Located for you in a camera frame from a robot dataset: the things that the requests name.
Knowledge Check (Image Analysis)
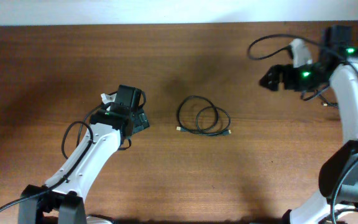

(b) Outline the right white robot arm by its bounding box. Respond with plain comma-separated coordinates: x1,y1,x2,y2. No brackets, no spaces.
259,26,358,223

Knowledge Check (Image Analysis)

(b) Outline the thin black usb cable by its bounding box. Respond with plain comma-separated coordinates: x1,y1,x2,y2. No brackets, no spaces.
317,93,340,110

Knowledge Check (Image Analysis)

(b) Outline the thick black cable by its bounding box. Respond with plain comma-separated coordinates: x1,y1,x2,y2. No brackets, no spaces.
175,95,232,137

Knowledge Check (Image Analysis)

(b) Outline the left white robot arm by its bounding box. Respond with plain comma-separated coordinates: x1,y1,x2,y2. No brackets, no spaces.
18,85,150,223

